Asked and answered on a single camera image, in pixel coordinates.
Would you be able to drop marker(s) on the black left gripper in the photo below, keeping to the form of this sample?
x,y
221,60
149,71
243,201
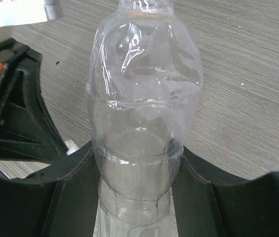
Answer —
x,y
27,132

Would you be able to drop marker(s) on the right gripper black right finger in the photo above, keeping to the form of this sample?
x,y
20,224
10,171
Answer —
x,y
210,202

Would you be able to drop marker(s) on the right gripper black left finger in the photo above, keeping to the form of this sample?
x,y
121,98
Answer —
x,y
58,201

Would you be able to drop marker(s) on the white bottle cap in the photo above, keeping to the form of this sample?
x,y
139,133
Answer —
x,y
72,147

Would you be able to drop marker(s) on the clear plastic bottle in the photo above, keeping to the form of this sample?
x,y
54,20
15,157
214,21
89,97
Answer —
x,y
144,83

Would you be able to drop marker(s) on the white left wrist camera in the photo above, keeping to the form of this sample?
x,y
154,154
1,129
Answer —
x,y
23,12

